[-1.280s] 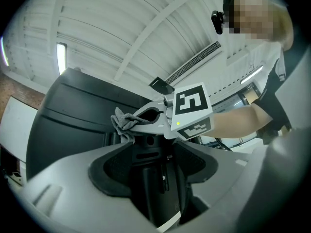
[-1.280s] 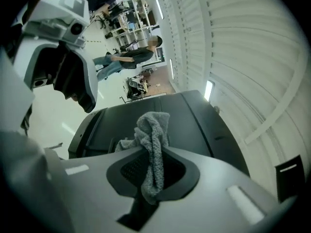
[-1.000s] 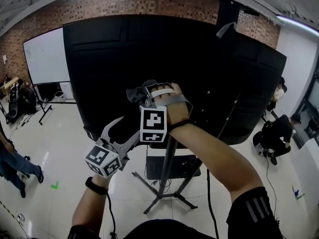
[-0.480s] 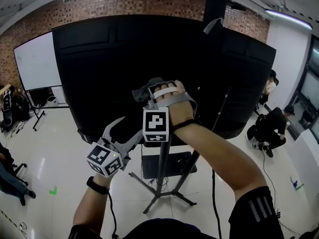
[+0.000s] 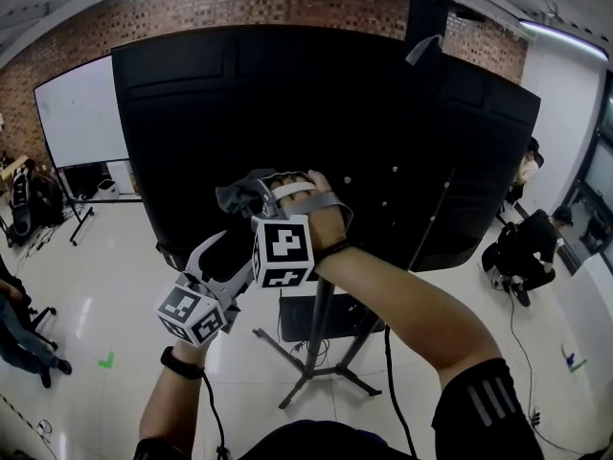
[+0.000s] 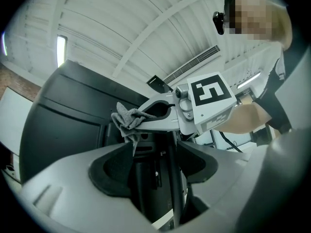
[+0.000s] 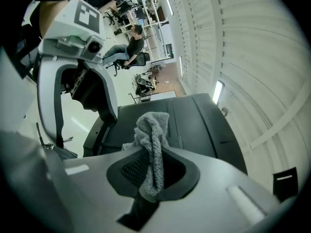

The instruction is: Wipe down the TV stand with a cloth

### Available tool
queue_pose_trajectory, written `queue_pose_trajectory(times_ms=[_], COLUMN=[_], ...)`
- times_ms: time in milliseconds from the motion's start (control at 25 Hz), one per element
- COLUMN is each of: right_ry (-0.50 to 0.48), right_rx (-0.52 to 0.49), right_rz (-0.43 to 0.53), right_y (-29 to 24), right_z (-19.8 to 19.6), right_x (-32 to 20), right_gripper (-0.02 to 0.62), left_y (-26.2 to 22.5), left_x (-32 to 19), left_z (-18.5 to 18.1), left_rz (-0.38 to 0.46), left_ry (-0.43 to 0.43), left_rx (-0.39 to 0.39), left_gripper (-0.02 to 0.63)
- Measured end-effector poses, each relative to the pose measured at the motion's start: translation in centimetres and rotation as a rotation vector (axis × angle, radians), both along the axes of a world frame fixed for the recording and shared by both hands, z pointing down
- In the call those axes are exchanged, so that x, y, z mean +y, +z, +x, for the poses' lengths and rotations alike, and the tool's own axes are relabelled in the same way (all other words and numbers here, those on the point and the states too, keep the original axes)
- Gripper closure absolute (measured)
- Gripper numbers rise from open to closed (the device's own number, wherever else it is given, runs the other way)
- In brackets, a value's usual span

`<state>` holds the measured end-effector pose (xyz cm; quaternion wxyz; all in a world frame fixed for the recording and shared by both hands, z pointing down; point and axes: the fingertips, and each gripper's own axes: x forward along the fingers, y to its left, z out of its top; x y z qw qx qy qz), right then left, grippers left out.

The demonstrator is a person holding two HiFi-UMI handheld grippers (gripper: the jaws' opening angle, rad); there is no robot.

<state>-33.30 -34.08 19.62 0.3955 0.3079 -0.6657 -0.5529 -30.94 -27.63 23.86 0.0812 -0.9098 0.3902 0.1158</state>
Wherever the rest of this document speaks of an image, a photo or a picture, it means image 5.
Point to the person's right forearm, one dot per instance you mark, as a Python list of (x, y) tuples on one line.
[(407, 305)]

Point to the black power strip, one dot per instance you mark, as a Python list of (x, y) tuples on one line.
[(535, 419)]

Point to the black TV stand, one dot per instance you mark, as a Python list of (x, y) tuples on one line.
[(322, 314)]

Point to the white low cabinet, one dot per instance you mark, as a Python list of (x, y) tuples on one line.
[(122, 177)]

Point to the dark glass door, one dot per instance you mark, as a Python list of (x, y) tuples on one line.
[(598, 175)]

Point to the black display stand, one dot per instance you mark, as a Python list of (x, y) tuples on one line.
[(76, 233)]

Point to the ceiling light strip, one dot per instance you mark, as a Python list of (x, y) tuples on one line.
[(565, 36)]

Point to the large black television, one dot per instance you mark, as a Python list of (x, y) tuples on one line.
[(215, 113)]

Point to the blue green floor object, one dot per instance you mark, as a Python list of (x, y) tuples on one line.
[(572, 360)]

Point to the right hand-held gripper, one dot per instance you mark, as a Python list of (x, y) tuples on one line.
[(282, 252)]

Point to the grey tape strip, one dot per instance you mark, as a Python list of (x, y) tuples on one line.
[(421, 48)]

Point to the grey cloth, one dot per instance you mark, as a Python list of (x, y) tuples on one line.
[(230, 197)]

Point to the person's left forearm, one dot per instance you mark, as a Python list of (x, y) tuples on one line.
[(172, 400)]

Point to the white whiteboard on stand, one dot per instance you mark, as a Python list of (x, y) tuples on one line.
[(81, 113)]

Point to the yellow black floor tape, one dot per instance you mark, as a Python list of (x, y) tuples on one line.
[(19, 412)]

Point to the person's black striped shirt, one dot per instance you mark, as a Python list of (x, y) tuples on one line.
[(479, 420)]

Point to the black wrist watch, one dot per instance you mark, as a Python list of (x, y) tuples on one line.
[(182, 364)]

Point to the black white equipment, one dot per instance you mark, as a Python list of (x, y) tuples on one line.
[(21, 199)]

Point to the person's right hand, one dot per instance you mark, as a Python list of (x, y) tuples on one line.
[(325, 228)]

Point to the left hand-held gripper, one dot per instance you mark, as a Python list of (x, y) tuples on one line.
[(187, 312)]

